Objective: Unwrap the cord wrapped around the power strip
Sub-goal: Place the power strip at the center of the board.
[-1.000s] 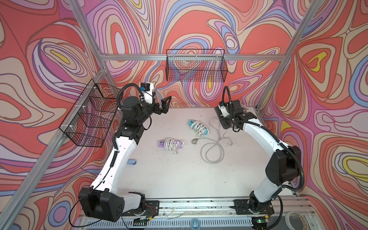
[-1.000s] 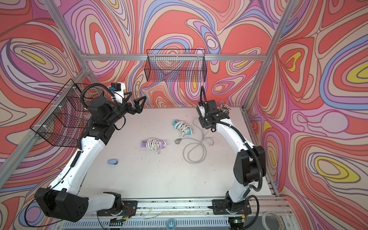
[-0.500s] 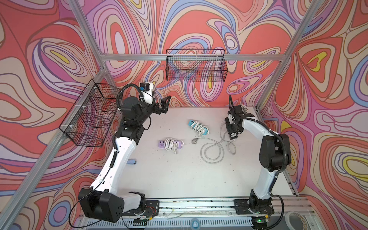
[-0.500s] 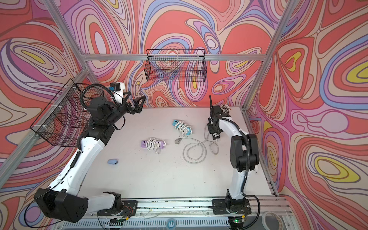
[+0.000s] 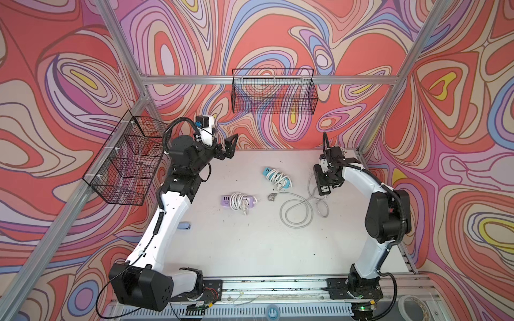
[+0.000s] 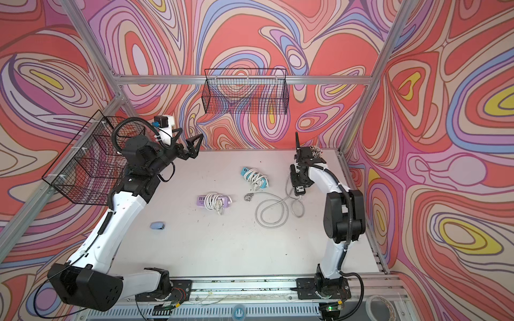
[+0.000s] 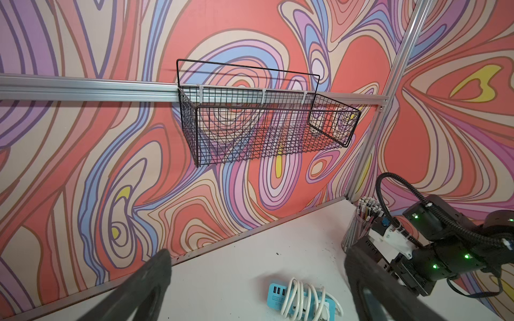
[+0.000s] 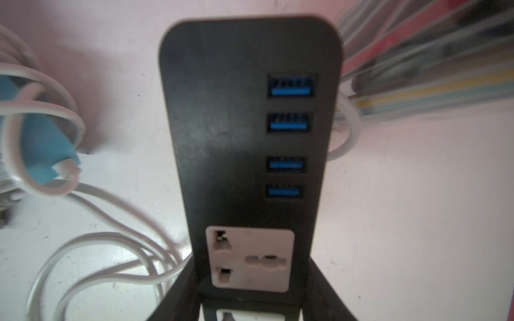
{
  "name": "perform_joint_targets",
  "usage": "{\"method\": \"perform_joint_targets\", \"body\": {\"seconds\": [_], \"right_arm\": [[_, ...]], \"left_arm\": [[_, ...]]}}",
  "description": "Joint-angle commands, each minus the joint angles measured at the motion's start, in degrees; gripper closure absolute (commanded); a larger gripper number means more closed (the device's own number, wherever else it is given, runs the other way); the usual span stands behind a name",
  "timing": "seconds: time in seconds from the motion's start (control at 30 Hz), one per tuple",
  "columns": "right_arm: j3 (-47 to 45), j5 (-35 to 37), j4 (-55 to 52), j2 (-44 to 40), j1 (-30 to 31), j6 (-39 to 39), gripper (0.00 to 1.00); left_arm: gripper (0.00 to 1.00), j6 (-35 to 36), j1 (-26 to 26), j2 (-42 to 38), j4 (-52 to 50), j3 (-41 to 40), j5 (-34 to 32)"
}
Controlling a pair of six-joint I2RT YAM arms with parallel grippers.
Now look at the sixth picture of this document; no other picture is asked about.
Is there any blue power strip with cord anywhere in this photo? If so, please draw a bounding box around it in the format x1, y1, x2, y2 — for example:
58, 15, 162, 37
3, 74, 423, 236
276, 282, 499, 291
241, 167, 269, 191

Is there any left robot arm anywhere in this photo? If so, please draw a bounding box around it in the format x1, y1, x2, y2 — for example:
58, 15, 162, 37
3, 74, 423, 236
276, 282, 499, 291
46, 115, 204, 312

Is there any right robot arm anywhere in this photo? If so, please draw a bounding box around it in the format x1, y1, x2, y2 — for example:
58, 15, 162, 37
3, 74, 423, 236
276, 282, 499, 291
290, 133, 366, 320

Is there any metal cup of pens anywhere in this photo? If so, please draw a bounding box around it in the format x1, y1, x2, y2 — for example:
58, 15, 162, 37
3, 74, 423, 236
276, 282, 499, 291
311, 146, 323, 158

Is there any small blue object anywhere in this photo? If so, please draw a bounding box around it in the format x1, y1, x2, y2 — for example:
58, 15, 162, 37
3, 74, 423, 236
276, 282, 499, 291
150, 221, 165, 230

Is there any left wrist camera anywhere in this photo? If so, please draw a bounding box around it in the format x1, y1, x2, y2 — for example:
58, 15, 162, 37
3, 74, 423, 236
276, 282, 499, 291
153, 115, 175, 145

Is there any purple power strip with cord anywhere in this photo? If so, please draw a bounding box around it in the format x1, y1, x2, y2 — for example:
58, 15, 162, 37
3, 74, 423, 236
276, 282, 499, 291
196, 193, 232, 215

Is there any black wire basket back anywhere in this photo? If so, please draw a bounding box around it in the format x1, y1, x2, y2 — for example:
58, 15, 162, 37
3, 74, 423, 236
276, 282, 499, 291
202, 68, 289, 115

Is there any black wire basket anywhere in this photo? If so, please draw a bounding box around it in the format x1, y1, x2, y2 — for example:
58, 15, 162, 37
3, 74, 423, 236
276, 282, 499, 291
202, 68, 289, 115
41, 111, 127, 206

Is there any black wire basket left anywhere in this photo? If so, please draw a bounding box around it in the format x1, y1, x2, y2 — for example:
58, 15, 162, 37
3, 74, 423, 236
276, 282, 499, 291
41, 111, 127, 206

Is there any aluminium frame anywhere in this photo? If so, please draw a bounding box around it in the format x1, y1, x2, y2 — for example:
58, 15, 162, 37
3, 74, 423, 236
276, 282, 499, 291
0, 0, 418, 258

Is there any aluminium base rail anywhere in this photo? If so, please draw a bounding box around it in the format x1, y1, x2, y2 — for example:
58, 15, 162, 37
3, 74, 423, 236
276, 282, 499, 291
74, 274, 418, 320

